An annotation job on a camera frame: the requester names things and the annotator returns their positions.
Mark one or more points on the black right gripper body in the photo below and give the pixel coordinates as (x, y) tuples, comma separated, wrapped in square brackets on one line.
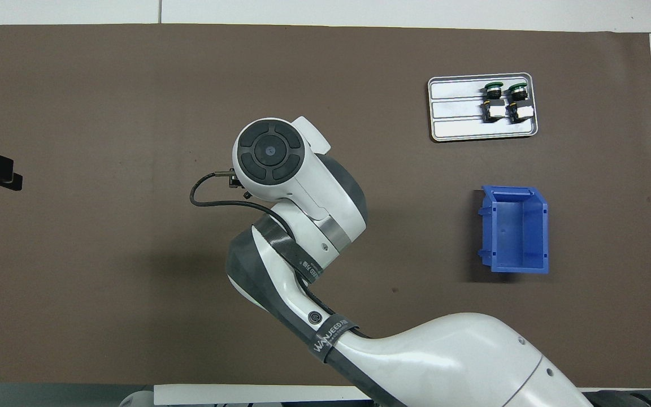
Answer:
[(237, 181)]

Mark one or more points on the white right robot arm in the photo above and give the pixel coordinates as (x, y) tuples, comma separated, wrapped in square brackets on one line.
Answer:
[(303, 198)]

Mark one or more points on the brown paper table mat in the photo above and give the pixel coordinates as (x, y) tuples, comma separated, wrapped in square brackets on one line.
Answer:
[(105, 282)]

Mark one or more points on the grey metal tray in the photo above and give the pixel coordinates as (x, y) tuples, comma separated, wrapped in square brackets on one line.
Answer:
[(455, 113)]

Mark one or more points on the blue plastic storage bin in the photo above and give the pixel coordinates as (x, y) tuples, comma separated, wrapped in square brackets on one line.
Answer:
[(520, 232)]

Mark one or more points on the green push button switch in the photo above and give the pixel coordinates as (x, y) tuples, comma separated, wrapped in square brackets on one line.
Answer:
[(493, 102), (519, 102)]

